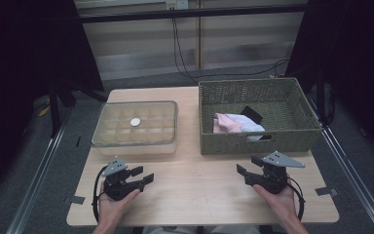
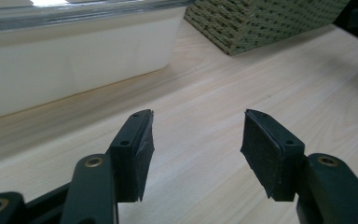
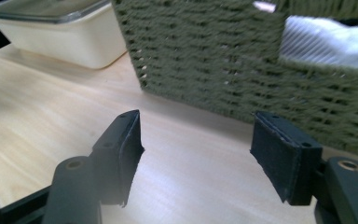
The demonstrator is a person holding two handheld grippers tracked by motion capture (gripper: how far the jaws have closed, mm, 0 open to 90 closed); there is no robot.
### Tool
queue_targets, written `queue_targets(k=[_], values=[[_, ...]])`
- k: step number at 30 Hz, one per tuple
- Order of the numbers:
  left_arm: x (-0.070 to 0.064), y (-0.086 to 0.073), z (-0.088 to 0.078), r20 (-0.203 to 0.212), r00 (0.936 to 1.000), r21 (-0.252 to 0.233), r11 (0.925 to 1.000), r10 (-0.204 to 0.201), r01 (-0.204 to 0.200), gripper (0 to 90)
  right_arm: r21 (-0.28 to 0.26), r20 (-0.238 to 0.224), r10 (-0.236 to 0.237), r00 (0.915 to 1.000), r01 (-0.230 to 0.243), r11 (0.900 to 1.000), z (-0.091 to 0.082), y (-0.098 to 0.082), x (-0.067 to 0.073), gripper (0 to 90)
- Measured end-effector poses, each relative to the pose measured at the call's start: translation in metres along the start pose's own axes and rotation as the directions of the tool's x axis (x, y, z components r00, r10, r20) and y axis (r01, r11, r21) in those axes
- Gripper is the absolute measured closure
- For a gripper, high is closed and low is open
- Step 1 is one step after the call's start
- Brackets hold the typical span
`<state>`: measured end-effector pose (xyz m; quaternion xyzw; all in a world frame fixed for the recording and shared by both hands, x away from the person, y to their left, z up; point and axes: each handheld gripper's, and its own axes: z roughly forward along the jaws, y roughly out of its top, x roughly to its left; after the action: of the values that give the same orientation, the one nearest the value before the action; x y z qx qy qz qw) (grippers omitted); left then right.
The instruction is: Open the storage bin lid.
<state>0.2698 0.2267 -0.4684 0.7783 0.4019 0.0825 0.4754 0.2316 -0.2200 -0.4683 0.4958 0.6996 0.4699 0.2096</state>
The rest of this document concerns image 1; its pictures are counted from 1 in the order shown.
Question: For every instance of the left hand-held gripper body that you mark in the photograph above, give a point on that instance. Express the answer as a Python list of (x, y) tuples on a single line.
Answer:
[(118, 187)]

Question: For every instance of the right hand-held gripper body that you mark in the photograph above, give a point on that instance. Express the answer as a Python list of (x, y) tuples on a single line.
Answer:
[(274, 180)]

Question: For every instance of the white sock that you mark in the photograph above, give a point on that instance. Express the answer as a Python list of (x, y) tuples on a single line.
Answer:
[(240, 119), (254, 128)]

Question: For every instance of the cream compartment storage box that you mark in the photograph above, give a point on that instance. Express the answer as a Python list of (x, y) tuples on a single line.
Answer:
[(110, 150)]

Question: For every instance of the pink sock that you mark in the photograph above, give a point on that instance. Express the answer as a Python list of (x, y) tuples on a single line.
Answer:
[(232, 125), (219, 123)]

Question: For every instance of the black sock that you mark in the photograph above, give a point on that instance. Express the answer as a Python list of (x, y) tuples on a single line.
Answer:
[(251, 113)]

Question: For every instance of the clear lid with white knob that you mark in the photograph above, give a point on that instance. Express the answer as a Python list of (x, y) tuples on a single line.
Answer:
[(149, 112)]

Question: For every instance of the green woven basket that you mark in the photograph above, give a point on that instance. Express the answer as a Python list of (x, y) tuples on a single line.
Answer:
[(214, 92)]

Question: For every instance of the person's left hand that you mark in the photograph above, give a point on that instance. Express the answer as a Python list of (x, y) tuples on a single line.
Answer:
[(110, 211)]

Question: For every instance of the person's right hand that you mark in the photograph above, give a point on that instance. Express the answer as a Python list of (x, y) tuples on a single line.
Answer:
[(282, 206)]

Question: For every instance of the black tape strip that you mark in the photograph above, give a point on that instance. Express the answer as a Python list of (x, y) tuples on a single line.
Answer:
[(326, 191), (76, 199)]

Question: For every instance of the small black floor tape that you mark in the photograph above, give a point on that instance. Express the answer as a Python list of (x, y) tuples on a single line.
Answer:
[(78, 141)]

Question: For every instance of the black stand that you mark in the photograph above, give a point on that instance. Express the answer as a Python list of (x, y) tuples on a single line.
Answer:
[(320, 97), (54, 110)]

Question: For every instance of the yellow floor item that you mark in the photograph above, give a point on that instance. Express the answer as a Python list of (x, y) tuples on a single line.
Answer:
[(44, 110)]

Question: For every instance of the black metal crossbar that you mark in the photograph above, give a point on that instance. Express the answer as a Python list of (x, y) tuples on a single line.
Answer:
[(142, 15)]

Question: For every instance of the metal floor rail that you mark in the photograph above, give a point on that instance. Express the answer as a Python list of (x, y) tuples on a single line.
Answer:
[(36, 185), (355, 182)]

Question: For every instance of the white wall outlet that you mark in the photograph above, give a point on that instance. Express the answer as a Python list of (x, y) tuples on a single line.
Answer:
[(178, 4)]

